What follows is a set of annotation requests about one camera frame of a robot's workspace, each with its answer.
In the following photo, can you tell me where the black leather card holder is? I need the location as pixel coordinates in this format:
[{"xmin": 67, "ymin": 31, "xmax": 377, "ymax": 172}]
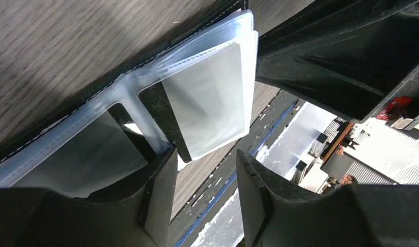
[{"xmin": 0, "ymin": 1, "xmax": 258, "ymax": 188}]

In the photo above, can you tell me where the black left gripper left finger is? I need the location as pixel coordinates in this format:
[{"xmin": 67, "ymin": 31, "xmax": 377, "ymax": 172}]
[{"xmin": 0, "ymin": 148, "xmax": 178, "ymax": 246}]

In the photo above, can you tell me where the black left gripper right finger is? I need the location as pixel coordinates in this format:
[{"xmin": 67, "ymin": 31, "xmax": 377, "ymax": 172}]
[{"xmin": 236, "ymin": 150, "xmax": 419, "ymax": 246}]

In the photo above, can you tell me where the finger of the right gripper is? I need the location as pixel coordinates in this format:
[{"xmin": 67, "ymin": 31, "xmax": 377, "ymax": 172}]
[{"xmin": 256, "ymin": 1, "xmax": 419, "ymax": 122}]

